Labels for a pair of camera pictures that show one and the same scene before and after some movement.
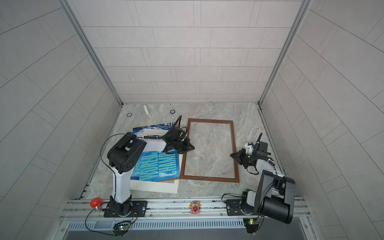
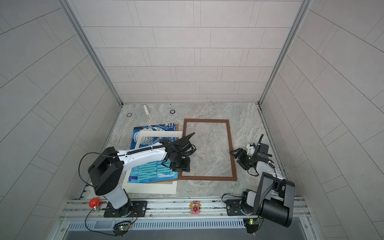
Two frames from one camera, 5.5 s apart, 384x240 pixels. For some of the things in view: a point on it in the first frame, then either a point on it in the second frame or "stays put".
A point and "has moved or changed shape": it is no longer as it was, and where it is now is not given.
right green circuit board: [252, 225] stays put
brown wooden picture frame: [236, 179] has moved or changed shape
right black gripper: [240, 158] stays put
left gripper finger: [188, 146] -> [182, 164]
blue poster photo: [155, 165] stays put
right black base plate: [233, 208] stays put
